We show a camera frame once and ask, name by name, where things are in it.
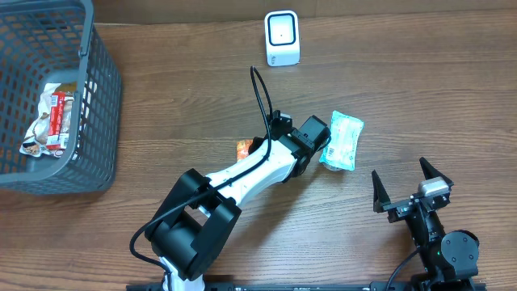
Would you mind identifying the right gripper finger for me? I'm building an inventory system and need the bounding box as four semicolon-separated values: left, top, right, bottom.
419;157;454;187
372;171;391;213

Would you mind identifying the teal wet wipes pack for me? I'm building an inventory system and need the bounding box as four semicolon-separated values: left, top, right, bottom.
319;111;364;171

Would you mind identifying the orange Kleenex tissue pack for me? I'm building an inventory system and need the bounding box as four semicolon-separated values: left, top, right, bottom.
236;139;253;162

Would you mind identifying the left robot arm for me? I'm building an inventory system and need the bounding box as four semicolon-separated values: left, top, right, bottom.
144;111;330;290

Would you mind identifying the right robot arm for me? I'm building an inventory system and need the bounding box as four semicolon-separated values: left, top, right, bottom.
372;157;486;291

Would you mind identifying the white barcode scanner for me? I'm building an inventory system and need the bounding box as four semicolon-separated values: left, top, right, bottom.
264;10;301;67

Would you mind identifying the red snack stick packet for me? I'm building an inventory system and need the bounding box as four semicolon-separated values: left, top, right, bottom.
46;91;67;150

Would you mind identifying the beige snack pouch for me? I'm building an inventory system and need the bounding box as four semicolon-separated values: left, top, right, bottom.
19;82;76;158

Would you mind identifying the grey plastic mesh basket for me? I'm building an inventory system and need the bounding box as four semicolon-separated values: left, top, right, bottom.
1;1;122;195

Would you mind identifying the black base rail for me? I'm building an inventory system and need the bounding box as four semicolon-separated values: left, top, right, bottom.
125;281;487;291

